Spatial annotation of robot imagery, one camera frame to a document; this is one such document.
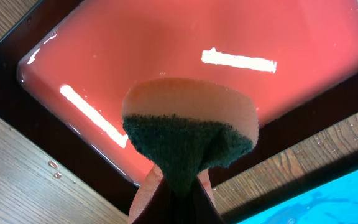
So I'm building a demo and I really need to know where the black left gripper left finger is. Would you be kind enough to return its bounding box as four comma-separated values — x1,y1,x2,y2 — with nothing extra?
133,178,173,224

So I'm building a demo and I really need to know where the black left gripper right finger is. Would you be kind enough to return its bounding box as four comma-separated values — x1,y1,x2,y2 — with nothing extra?
186,179,225,224

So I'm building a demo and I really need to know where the orange sponge with green pad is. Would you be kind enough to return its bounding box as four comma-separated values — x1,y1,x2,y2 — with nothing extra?
121,78,259,223

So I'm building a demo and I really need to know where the blue plastic tray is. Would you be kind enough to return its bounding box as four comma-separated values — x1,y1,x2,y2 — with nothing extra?
240,170,358,224

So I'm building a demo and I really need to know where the black tray with red liquid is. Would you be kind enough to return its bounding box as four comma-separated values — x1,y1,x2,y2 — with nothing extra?
0,1,358,223

